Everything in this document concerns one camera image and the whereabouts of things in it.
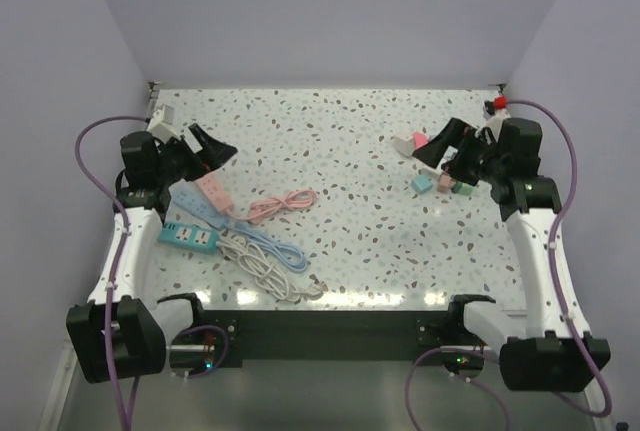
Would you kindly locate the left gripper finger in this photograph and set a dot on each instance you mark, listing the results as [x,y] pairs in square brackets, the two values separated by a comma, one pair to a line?
[210,161]
[209,143]

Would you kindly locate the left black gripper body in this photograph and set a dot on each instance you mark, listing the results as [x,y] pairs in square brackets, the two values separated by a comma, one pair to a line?
[178,162]

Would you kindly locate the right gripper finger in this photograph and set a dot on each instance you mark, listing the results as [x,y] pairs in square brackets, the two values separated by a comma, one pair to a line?
[455,163]
[433,153]

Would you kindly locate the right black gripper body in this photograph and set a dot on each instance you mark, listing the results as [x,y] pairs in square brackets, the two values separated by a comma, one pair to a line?
[480,162]

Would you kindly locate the red pink plug adapter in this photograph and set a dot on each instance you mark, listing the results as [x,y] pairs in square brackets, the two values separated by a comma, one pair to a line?
[420,140]

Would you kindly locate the salmon plug adapter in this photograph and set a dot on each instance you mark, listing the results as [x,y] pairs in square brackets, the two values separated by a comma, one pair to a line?
[445,183]

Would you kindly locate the pink power strip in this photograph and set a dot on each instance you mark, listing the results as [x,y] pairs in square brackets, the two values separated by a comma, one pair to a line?
[215,193]

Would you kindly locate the white charger cube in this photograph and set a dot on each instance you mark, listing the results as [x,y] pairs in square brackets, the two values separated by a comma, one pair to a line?
[404,145]

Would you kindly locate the green plug adapter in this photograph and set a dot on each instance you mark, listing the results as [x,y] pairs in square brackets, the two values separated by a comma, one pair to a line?
[463,189]

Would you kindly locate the blue power strip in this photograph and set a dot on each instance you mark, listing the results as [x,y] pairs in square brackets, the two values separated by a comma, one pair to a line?
[194,202]

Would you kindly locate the teal power strip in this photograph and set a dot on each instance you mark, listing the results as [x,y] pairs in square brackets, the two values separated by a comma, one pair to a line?
[189,237]

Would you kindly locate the teal plug adapter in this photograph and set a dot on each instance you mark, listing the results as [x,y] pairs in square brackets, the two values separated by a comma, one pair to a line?
[421,184]

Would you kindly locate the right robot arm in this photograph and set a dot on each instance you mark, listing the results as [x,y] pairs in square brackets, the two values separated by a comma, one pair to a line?
[554,349]

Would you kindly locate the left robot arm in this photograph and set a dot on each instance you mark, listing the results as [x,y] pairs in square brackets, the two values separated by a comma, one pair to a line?
[119,333]

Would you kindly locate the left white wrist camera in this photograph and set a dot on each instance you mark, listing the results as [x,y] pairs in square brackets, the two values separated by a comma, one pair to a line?
[160,124]

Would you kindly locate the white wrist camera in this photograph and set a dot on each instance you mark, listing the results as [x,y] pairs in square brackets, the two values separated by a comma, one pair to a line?
[160,124]
[495,113]

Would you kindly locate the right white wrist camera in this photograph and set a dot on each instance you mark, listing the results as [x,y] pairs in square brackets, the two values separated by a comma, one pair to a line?
[495,113]

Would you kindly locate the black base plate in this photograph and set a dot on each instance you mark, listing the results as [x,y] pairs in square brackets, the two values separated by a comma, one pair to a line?
[317,336]

